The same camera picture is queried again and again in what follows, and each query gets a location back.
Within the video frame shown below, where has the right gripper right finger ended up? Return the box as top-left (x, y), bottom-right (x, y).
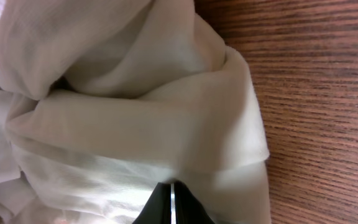
top-left (173, 181), bottom-right (215, 224)

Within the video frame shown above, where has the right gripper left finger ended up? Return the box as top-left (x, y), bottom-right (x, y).
top-left (132, 183), bottom-right (172, 224)

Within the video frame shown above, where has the white t-shirt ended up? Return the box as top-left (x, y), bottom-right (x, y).
top-left (0, 0), bottom-right (271, 223)

